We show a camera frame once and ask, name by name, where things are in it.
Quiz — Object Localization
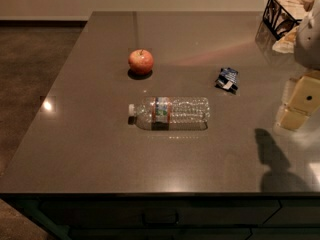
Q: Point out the black drawer handle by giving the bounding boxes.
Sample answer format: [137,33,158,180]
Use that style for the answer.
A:
[142,210,179,226]

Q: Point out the red apple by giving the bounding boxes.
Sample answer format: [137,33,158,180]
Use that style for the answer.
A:
[128,49,154,76]

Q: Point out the blue snack packet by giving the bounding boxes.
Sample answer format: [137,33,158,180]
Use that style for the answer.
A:
[215,68,238,93]

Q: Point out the black wire basket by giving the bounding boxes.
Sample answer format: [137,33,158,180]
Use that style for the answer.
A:
[263,0,315,40]

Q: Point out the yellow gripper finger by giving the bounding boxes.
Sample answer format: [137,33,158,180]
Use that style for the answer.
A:
[276,70,320,131]

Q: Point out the dark drawer cabinet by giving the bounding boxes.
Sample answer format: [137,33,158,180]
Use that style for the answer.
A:
[1,194,320,240]

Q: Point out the white napkins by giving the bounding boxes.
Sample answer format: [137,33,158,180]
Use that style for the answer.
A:
[272,26,298,54]

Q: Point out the clear plastic water bottle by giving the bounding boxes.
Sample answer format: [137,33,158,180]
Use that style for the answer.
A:
[128,96,210,131]

